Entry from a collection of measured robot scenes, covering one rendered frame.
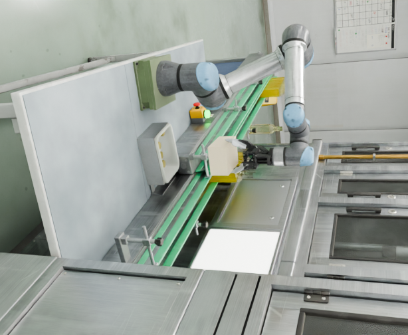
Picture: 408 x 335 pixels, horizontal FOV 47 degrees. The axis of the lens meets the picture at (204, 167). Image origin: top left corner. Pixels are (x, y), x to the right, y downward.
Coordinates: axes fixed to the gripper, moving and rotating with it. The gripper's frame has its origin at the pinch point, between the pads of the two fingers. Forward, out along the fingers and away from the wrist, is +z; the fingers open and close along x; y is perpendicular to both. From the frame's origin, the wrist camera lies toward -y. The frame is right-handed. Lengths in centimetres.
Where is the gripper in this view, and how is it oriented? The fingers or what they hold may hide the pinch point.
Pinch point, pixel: (226, 155)
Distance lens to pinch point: 193.9
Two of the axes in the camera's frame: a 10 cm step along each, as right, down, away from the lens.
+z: -9.4, 0.0, 3.5
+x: 1.2, 9.4, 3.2
